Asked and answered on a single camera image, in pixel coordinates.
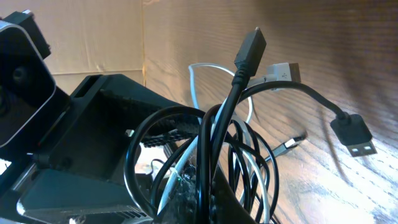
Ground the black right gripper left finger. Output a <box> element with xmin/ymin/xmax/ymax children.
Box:
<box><xmin>160</xmin><ymin>174</ymin><xmax>197</xmax><ymax>224</ymax></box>

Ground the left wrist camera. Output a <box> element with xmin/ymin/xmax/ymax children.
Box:
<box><xmin>1</xmin><ymin>10</ymin><xmax>55</xmax><ymax>147</ymax></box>

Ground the thin black usb cable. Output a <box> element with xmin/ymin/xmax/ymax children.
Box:
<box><xmin>149</xmin><ymin>119</ymin><xmax>307</xmax><ymax>224</ymax></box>

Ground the white usb cable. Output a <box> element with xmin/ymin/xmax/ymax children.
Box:
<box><xmin>157</xmin><ymin>62</ymin><xmax>302</xmax><ymax>224</ymax></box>

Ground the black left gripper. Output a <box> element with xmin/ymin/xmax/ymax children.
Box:
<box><xmin>17</xmin><ymin>73</ymin><xmax>200</xmax><ymax>224</ymax></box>

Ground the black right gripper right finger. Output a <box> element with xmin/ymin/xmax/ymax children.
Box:
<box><xmin>211</xmin><ymin>167</ymin><xmax>256</xmax><ymax>224</ymax></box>

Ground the thick black usb cable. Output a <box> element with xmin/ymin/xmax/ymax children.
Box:
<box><xmin>124</xmin><ymin>26</ymin><xmax>378</xmax><ymax>224</ymax></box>

